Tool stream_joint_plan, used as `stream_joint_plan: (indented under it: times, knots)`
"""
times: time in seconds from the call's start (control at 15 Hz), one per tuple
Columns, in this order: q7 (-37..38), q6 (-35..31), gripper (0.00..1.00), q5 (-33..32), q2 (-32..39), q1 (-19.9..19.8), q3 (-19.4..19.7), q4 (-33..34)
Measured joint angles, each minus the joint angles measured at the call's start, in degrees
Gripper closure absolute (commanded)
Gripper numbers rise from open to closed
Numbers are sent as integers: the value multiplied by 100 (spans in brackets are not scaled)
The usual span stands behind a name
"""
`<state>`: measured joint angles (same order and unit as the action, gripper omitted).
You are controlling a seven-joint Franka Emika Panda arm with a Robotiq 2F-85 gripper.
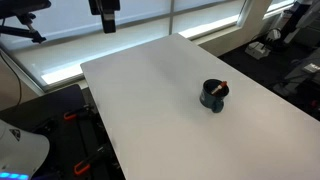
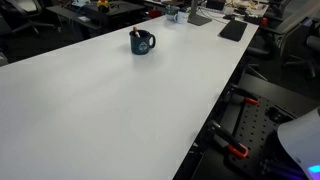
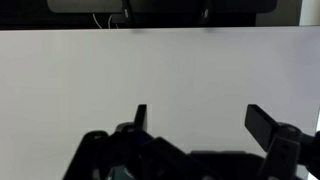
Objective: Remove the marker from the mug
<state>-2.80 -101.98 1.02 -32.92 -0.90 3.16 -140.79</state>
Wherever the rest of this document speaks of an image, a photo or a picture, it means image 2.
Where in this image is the black office chair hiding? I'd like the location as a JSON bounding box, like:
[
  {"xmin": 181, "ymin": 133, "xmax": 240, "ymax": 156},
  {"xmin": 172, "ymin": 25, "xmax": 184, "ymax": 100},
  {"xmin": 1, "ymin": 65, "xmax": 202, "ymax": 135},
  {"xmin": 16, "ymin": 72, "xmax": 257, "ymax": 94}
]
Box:
[{"xmin": 246, "ymin": 0, "xmax": 320, "ymax": 79}]

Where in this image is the white mug with logo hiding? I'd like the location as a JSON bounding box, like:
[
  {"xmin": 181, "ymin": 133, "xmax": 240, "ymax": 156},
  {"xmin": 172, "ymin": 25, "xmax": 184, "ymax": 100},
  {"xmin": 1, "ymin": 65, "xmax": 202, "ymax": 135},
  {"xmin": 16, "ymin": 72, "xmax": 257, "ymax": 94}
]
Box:
[{"xmin": 174, "ymin": 11, "xmax": 189, "ymax": 24}]

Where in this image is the dark green mug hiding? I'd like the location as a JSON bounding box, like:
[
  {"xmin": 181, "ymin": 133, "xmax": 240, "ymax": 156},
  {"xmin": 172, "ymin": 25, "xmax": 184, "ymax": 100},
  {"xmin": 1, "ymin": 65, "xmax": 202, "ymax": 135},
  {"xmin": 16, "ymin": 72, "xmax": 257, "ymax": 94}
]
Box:
[{"xmin": 165, "ymin": 5, "xmax": 179, "ymax": 21}]

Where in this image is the dark blue ceramic mug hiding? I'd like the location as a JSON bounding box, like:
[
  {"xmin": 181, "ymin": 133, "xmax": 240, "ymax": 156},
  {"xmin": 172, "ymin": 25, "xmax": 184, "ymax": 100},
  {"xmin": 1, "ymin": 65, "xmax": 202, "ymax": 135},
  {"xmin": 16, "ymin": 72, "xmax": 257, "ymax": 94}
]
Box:
[{"xmin": 129, "ymin": 30, "xmax": 156, "ymax": 55}]

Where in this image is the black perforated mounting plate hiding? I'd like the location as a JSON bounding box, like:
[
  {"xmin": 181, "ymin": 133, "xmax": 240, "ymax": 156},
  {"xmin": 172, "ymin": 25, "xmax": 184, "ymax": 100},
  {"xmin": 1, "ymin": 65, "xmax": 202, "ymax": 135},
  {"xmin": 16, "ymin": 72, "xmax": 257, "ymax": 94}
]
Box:
[{"xmin": 227, "ymin": 97, "xmax": 303, "ymax": 180}]

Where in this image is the red and white marker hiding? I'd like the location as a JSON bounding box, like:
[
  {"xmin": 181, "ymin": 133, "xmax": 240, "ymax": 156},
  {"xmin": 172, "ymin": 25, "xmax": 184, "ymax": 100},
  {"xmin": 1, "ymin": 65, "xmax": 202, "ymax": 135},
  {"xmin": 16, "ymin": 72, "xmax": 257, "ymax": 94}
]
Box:
[{"xmin": 133, "ymin": 27, "xmax": 141, "ymax": 38}]

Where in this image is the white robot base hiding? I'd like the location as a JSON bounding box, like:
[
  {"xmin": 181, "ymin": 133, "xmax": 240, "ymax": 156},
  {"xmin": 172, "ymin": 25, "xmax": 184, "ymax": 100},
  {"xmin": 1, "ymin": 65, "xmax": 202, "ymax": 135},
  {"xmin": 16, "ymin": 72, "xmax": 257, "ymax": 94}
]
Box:
[{"xmin": 277, "ymin": 107, "xmax": 320, "ymax": 180}]

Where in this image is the black orange clamp far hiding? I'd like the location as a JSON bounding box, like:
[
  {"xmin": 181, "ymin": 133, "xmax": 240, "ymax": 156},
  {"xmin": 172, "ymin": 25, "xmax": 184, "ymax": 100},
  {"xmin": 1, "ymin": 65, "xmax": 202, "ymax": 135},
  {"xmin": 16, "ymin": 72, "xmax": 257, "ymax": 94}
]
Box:
[{"xmin": 229, "ymin": 84, "xmax": 260, "ymax": 105}]

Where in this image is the black orange clamp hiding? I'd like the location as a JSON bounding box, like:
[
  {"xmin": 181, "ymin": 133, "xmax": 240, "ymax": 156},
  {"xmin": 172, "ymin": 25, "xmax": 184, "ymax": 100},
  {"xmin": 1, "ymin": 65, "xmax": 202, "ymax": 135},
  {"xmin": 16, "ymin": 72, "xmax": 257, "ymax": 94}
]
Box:
[
  {"xmin": 229, "ymin": 84, "xmax": 260, "ymax": 105},
  {"xmin": 209, "ymin": 120, "xmax": 249, "ymax": 159}
]

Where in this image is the black mouse pad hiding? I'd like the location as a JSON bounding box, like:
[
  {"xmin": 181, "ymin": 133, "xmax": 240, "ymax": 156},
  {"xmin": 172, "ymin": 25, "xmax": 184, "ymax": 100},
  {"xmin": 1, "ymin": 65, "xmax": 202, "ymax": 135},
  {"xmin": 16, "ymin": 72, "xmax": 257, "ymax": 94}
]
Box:
[{"xmin": 219, "ymin": 20, "xmax": 247, "ymax": 42}]

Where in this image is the black orange clamp near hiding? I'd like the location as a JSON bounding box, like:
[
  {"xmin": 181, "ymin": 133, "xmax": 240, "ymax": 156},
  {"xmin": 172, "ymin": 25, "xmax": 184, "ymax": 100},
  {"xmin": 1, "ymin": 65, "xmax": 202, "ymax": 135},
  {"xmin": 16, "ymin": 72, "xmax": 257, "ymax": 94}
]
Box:
[{"xmin": 209, "ymin": 120, "xmax": 249, "ymax": 159}]

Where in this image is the yellow red toy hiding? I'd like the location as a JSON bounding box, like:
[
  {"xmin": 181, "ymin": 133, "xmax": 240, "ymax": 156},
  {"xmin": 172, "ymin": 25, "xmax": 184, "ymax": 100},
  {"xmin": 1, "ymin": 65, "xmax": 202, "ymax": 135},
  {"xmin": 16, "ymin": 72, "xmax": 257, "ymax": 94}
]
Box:
[{"xmin": 97, "ymin": 0, "xmax": 109, "ymax": 13}]

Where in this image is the grey monitor stand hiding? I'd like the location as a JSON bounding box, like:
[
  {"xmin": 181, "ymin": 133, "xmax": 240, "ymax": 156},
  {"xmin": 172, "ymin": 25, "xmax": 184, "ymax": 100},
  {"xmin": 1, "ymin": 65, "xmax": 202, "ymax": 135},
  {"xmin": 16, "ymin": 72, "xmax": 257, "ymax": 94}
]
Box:
[{"xmin": 188, "ymin": 0, "xmax": 211, "ymax": 26}]

